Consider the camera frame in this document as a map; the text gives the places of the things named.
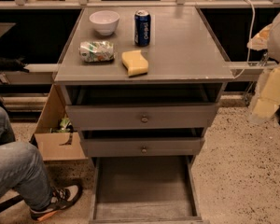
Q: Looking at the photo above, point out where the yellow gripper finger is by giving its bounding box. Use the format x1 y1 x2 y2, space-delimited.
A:
247 24 272 50
249 65 280 123

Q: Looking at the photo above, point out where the yellow sponge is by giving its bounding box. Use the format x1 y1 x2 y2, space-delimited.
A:
121 49 148 77

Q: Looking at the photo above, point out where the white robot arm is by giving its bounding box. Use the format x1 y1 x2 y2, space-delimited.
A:
247 12 280 123

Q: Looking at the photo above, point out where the grey top drawer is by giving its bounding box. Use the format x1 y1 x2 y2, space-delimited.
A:
66 104 217 131

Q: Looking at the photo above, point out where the grey drawer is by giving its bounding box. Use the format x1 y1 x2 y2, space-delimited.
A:
90 156 210 224
80 134 204 157
66 104 217 131

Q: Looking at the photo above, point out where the grey drawer cabinet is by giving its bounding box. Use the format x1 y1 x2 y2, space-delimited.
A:
52 6 235 161

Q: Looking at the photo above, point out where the grey middle drawer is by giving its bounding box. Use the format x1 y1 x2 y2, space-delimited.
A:
80 134 204 157

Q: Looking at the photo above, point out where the grey bottom drawer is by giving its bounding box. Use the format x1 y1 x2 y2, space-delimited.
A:
90 156 210 224

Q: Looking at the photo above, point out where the blue pepsi can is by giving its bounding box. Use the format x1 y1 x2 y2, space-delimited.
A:
134 10 151 47

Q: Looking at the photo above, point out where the white bowl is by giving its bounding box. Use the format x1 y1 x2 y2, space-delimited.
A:
90 10 119 35

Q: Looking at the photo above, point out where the crushed green white can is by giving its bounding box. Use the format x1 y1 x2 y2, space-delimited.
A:
79 41 114 63

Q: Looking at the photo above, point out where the green item in box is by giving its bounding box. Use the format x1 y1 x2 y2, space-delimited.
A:
49 118 73 133

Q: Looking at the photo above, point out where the cardboard box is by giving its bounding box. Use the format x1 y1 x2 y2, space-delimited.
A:
34 85 86 161

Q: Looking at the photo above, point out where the black white sneaker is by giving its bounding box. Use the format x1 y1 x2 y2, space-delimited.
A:
30 185 83 222

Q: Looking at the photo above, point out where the person leg in jeans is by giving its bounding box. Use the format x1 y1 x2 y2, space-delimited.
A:
0 107 52 210

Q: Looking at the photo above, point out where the white cable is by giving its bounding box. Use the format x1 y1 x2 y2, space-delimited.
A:
233 0 256 80

